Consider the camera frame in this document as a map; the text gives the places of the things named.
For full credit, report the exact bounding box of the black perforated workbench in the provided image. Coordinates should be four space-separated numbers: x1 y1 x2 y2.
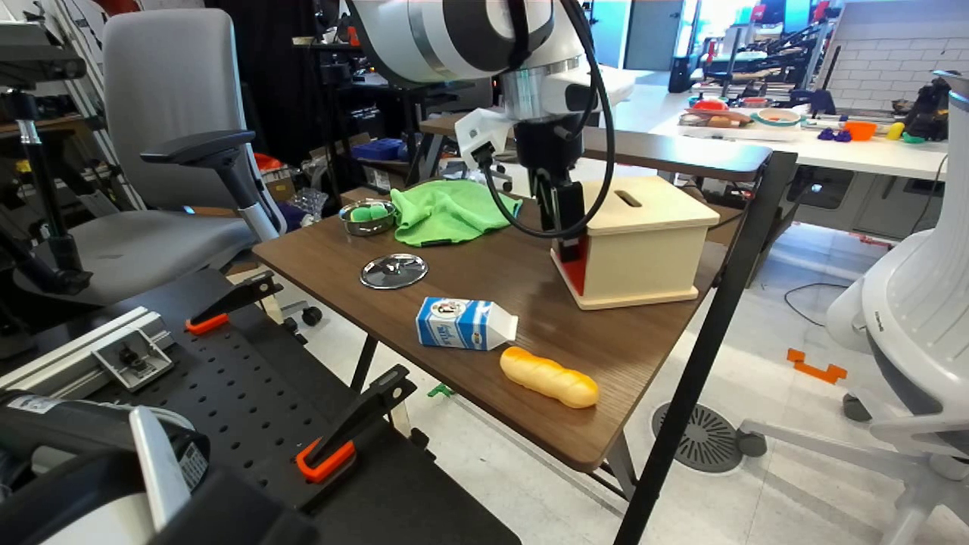
0 263 523 545

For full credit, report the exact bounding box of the black metal table frame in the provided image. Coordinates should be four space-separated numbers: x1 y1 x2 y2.
346 148 801 545

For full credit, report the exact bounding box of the orange floor bracket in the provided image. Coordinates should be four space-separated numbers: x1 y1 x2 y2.
783 345 850 388

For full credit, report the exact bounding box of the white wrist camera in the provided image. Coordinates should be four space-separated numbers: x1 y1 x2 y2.
452 102 521 169

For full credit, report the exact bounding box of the white cluttered background table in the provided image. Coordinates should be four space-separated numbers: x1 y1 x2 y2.
671 95 952 187

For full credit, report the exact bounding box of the grey padded office chair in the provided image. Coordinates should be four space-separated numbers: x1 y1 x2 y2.
38 6 309 308

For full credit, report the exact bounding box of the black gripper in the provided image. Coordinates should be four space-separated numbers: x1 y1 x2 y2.
510 110 594 269

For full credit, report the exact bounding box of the cream wooden drawer box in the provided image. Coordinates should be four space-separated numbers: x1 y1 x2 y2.
549 173 723 314

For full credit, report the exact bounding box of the green cloth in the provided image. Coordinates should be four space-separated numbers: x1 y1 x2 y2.
384 176 527 251

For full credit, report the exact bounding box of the black tripod stand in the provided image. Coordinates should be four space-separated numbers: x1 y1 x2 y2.
0 23 96 298

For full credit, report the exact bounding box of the white mesh office chair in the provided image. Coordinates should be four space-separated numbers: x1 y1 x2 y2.
739 68 969 545

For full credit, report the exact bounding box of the yellow bread roll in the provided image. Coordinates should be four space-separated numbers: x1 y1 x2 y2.
497 344 605 411

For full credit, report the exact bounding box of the red wooden drawer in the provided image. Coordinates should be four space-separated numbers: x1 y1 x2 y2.
556 241 594 303

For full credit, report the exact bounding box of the grey metal bracket plate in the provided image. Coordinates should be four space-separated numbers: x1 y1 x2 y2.
91 325 178 393

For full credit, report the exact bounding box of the small silver pot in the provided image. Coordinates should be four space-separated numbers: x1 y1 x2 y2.
335 196 398 243

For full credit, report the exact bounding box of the blue white milk carton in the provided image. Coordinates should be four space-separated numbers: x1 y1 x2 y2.
411 295 521 354

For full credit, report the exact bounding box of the black orange clamp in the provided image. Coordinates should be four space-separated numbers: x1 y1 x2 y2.
181 269 286 339
291 365 421 489

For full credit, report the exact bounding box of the aluminium rail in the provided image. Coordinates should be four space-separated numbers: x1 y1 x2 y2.
0 303 167 400

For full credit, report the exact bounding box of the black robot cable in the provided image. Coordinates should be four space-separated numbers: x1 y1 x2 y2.
481 0 621 247

